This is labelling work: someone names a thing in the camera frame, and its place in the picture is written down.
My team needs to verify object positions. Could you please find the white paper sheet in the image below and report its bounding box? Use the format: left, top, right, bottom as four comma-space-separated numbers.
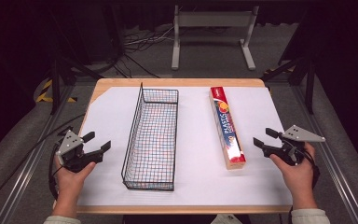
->
77, 86, 294, 207

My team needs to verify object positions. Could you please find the person's left hand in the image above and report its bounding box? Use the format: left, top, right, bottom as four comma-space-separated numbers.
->
53, 153, 97, 201

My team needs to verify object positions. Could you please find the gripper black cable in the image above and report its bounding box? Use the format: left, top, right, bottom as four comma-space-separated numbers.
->
0, 113, 87, 216
279, 136, 322, 224

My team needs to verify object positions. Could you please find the black wire basket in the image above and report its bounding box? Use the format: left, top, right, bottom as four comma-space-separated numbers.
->
120, 81, 180, 192

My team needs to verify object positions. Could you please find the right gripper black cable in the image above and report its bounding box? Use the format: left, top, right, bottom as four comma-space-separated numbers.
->
279, 136, 322, 224

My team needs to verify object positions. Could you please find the person's right hand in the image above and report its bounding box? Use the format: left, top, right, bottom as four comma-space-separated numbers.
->
268, 141, 319, 210

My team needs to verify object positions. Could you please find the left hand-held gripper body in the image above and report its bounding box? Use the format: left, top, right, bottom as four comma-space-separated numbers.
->
55, 129, 103, 174

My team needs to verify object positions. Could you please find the black tripod stand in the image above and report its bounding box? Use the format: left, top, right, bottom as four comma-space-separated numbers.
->
48, 8, 103, 116
260, 55, 316, 115

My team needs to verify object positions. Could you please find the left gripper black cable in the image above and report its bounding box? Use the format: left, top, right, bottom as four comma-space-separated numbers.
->
0, 113, 87, 216

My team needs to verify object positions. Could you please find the aluminium floor rail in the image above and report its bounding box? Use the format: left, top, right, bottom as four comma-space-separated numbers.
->
0, 83, 76, 224
292, 85, 358, 224

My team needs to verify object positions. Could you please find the plastic wrap box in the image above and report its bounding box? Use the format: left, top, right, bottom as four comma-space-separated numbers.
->
209, 86, 247, 171

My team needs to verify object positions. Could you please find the bundle of floor cables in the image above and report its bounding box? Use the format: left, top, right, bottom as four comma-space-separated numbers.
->
99, 24, 176, 78

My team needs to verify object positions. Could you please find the yellow black hazard tape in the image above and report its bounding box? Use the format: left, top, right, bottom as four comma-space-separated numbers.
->
34, 78, 78, 104

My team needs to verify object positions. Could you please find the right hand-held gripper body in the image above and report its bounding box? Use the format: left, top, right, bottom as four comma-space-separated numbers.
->
261, 124, 326, 166

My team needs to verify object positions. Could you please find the white metal stand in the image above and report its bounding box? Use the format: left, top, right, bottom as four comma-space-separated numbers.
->
171, 5, 260, 72

